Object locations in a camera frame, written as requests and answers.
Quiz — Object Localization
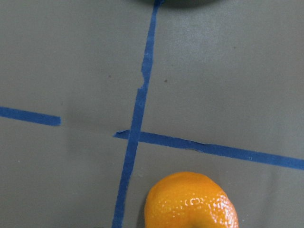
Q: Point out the orange mandarin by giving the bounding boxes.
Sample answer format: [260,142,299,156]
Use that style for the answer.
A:
[144,172,239,228]

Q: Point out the light blue plate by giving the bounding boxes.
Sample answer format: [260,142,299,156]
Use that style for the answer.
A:
[133,0,221,9]

